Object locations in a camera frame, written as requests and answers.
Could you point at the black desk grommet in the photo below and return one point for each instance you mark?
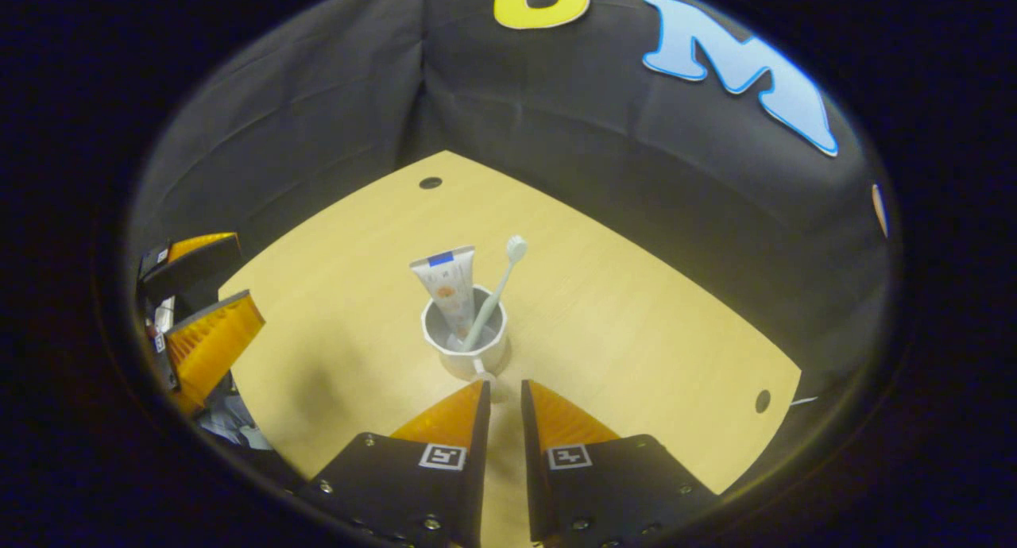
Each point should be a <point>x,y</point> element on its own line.
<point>763,401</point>
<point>430,183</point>

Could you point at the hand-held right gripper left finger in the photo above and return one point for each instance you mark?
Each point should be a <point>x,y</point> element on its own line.
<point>477,461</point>

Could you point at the pale green toothbrush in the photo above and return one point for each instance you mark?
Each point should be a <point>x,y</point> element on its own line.
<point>496,290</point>

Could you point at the white toothpaste tube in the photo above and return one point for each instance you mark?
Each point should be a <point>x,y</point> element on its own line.
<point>449,286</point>

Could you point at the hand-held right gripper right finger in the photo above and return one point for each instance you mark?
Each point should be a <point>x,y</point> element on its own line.
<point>534,461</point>

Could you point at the wooden desktop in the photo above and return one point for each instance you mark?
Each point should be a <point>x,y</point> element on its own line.
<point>636,333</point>

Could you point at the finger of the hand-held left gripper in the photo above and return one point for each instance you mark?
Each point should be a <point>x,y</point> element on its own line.
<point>195,266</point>
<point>210,341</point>

